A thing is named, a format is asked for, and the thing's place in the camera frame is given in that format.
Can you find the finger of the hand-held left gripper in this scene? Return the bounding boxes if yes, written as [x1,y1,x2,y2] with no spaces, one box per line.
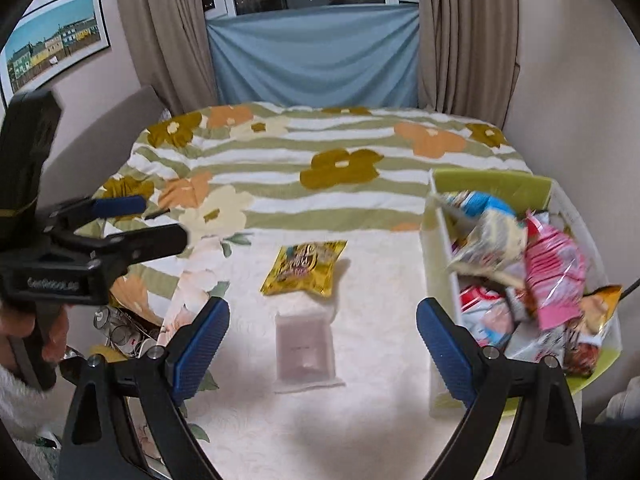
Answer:
[75,224,190,273]
[47,196,147,226]

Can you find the beige curtain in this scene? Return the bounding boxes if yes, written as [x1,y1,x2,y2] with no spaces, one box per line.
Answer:
[415,0,523,128]
[112,0,221,116]

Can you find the person's left hand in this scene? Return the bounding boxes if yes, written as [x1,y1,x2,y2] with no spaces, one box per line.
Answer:
[0,302,69,376]

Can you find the grey white snack bag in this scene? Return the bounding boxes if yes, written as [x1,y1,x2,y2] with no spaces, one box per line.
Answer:
[505,320,566,361]

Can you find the person's left forearm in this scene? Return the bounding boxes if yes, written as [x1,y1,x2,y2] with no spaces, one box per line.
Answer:
[0,360,63,480]

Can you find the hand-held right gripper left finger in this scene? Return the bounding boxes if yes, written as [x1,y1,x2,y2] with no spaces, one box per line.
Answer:
[57,296,232,480]

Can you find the pink striped snack bag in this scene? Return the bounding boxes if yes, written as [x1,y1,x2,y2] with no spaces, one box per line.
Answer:
[522,212,587,331]

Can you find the green white storage box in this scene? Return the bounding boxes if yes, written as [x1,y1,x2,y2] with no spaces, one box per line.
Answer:
[422,167,623,418]

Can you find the floral tablecloth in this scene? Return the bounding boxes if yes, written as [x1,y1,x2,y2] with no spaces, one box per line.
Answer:
[115,230,506,480]

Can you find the cream blue snack bag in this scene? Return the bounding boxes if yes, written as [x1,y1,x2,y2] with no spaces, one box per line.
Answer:
[440,190,528,276]

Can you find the white red shrimp snack bag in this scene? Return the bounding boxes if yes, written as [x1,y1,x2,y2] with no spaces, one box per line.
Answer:
[457,282,518,348]

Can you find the grey bed headboard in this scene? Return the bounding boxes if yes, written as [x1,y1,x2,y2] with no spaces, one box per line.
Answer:
[40,85,168,206]

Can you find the brown red snack bag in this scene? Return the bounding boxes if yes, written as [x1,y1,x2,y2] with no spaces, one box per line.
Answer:
[562,330,601,376]

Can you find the orange snack bag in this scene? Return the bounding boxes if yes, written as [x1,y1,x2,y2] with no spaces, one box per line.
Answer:
[575,284,623,346]

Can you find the pale translucent snack packet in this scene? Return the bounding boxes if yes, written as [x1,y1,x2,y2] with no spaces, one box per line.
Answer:
[274,310,346,393]

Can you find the tangle of white cables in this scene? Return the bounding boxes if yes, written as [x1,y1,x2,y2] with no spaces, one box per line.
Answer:
[120,335,158,358]

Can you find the yellow snack packet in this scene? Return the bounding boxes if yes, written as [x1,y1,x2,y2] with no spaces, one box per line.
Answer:
[260,240,348,298]

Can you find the person's grey trousers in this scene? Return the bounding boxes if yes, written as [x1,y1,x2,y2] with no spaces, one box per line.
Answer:
[595,389,640,426]

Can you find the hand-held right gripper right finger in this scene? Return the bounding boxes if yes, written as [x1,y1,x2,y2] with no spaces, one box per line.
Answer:
[416,297,586,480]

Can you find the framed wall picture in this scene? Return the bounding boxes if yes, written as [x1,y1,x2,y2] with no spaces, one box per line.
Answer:
[0,0,112,108]

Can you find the blue cloth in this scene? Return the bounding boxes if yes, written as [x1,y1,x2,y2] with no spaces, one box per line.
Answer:
[206,4,421,108]

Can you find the floral striped blanket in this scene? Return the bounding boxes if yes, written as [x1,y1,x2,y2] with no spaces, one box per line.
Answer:
[102,101,533,281]

